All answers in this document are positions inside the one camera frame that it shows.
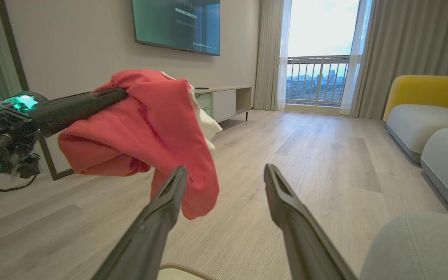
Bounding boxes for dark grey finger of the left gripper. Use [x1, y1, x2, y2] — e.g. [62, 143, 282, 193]
[28, 87, 129, 138]

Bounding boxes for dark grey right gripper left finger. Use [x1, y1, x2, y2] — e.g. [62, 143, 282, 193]
[92, 166, 188, 280]

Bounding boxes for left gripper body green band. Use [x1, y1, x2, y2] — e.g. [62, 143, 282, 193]
[0, 87, 50, 182]

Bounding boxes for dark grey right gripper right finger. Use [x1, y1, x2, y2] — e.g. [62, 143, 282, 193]
[264, 164, 357, 280]

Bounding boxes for red cloth garment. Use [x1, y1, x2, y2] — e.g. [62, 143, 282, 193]
[57, 69, 221, 221]

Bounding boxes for yellow sofa backrest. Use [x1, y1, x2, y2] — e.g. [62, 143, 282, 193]
[383, 75, 448, 122]

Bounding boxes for grey ottoman seat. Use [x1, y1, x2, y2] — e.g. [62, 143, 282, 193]
[359, 212, 448, 280]

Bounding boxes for white and green TV cabinet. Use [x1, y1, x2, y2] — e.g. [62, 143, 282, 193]
[194, 86, 252, 123]

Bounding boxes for balcony metal railing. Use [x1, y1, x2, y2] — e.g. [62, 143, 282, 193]
[285, 55, 363, 107]

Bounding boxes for white sheer curtain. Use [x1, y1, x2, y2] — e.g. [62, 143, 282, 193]
[275, 0, 293, 112]
[339, 0, 373, 116]

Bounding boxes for beige pleated curtain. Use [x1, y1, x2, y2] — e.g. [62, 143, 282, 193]
[358, 0, 448, 119]
[254, 0, 287, 112]

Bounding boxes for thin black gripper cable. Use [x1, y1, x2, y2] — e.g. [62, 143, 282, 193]
[0, 174, 39, 193]

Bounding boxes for wall-mounted flat television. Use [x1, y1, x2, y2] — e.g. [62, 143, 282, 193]
[131, 0, 221, 56]

